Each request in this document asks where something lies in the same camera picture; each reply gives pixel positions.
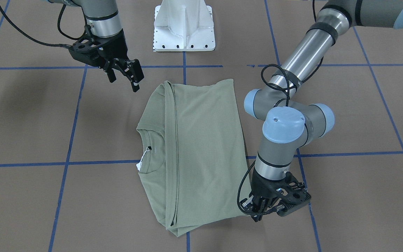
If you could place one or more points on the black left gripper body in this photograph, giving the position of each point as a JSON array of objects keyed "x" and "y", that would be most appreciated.
[{"x": 261, "y": 187}]

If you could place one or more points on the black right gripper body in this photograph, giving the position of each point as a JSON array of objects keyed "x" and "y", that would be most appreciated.
[{"x": 115, "y": 46}]

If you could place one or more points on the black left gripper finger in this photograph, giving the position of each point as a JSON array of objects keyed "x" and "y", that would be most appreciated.
[{"x": 256, "y": 215}]

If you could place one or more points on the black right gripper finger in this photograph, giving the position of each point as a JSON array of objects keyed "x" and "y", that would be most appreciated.
[
  {"x": 110, "y": 74},
  {"x": 132, "y": 70}
]

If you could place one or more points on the olive green long-sleeve shirt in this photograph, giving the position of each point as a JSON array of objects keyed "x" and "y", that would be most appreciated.
[{"x": 198, "y": 154}]

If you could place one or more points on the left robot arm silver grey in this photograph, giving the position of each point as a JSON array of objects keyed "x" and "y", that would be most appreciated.
[{"x": 289, "y": 125}]

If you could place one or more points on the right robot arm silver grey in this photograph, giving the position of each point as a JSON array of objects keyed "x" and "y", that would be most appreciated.
[{"x": 101, "y": 16}]

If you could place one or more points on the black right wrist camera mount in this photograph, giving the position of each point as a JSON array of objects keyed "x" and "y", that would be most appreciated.
[{"x": 86, "y": 50}]

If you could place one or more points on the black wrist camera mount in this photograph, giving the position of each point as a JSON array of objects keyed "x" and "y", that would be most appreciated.
[
  {"x": 86, "y": 50},
  {"x": 293, "y": 195}
]

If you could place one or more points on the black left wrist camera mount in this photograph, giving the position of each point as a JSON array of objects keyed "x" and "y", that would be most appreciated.
[{"x": 293, "y": 195}]

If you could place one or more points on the white camera mast with base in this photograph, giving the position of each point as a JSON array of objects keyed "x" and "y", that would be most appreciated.
[{"x": 183, "y": 25}]

